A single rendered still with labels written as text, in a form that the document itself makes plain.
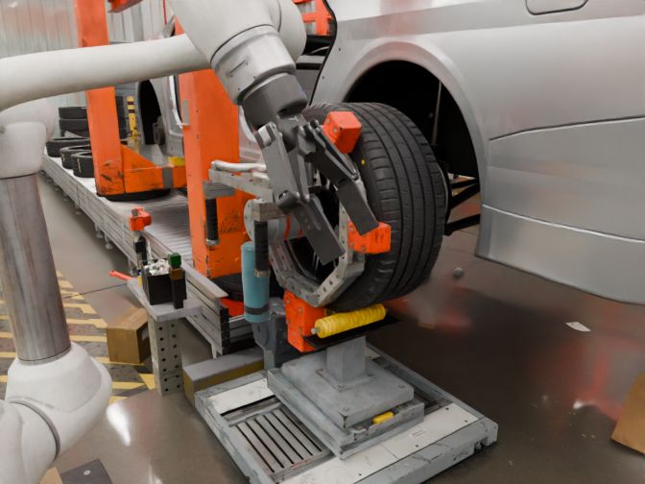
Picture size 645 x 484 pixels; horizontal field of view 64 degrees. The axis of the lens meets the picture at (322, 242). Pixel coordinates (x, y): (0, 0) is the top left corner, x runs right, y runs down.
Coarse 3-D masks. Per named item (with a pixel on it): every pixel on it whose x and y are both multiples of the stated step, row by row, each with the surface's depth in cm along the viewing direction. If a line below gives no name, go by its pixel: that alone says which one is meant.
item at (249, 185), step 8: (216, 176) 156; (224, 176) 151; (232, 176) 148; (240, 176) 148; (232, 184) 147; (240, 184) 142; (248, 184) 138; (256, 184) 134; (248, 192) 139; (256, 192) 134; (264, 192) 131; (272, 192) 127; (272, 200) 128
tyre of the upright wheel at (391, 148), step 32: (384, 128) 144; (416, 128) 151; (384, 160) 137; (416, 160) 142; (384, 192) 135; (416, 192) 140; (416, 224) 141; (384, 256) 139; (416, 256) 146; (352, 288) 153; (384, 288) 148; (416, 288) 162
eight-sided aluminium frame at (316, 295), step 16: (272, 256) 176; (288, 256) 177; (352, 256) 141; (288, 272) 174; (336, 272) 143; (352, 272) 140; (288, 288) 169; (304, 288) 161; (320, 288) 152; (336, 288) 147; (320, 304) 155
